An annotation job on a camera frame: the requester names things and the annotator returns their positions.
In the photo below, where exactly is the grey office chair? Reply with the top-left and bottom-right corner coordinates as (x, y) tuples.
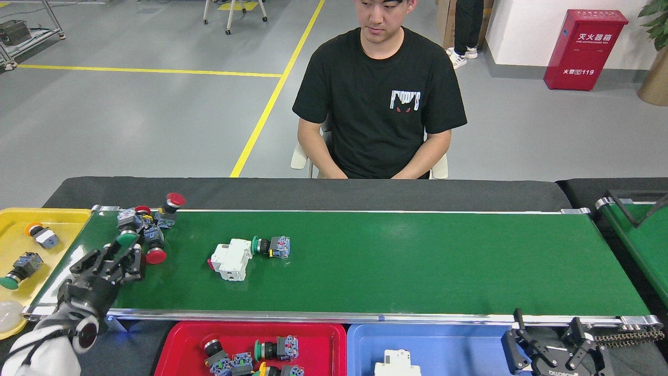
(290, 117), (449, 180)

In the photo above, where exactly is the silver metal cart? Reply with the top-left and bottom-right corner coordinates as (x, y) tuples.
(0, 0), (66, 71)

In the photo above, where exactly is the yellow button switch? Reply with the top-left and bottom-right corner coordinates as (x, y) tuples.
(252, 362), (305, 376)
(25, 222), (61, 250)

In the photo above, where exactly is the short green conveyor belt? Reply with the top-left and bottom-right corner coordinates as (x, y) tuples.
(596, 196), (668, 309)

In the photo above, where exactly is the green button switch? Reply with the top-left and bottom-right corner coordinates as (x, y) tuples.
(254, 335), (300, 362)
(252, 235), (291, 260)
(116, 209), (142, 248)
(0, 252), (44, 291)

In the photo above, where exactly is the red plastic tray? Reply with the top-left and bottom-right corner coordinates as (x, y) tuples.
(154, 321), (348, 376)

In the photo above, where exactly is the white stand on wheels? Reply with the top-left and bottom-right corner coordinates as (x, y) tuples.
(202, 0), (268, 35)

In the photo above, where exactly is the red button switch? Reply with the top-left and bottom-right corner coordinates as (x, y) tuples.
(135, 205), (157, 230)
(155, 192), (187, 229)
(144, 225), (168, 265)

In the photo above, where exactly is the blue plastic tray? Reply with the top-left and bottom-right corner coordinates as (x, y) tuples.
(347, 323), (533, 376)

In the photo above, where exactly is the tan plant pot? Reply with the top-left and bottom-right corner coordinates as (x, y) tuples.
(637, 47), (668, 107)

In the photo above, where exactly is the black drive chain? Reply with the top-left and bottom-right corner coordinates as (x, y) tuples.
(595, 328), (665, 348)

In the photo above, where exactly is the brown cardboard box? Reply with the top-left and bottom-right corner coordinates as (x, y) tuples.
(436, 0), (457, 49)

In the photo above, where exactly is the person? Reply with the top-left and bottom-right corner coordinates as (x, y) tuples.
(445, 0), (485, 69)
(292, 0), (468, 180)

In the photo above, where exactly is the yellow plastic tray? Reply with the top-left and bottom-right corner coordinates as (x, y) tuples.
(0, 207), (93, 341)

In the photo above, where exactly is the clear round plastic lid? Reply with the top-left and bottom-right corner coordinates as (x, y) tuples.
(0, 300), (27, 335)

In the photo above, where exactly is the long green conveyor belt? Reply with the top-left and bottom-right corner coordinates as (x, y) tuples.
(21, 205), (664, 332)

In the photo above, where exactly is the green potted plant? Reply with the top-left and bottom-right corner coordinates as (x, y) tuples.
(638, 0), (668, 51)

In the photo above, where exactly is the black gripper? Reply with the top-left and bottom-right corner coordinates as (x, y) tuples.
(501, 308), (615, 376)
(56, 241), (147, 319)

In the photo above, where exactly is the red fire extinguisher box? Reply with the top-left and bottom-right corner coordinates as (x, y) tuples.
(544, 9), (629, 91)

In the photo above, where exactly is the black button switch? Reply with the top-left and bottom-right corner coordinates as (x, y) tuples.
(203, 339), (233, 376)

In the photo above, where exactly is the white circuit breaker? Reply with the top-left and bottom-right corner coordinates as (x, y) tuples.
(374, 349), (422, 376)
(208, 239), (255, 282)

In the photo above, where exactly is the blue switch contact block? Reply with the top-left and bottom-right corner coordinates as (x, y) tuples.
(231, 352), (255, 376)

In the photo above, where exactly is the black angled bracket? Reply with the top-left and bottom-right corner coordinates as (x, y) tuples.
(608, 191), (668, 229)

